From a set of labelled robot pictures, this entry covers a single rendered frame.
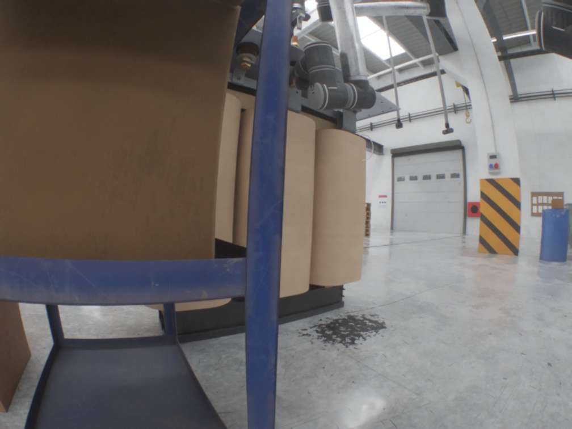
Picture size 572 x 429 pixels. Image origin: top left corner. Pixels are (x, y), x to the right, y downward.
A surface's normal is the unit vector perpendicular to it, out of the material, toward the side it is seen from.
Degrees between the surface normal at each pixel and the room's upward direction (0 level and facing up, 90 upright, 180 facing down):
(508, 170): 90
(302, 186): 90
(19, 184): 90
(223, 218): 90
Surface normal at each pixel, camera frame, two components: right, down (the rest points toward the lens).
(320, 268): -0.30, -0.02
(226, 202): 0.92, 0.04
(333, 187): -0.01, 0.00
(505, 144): -0.81, -0.04
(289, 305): 0.58, 0.02
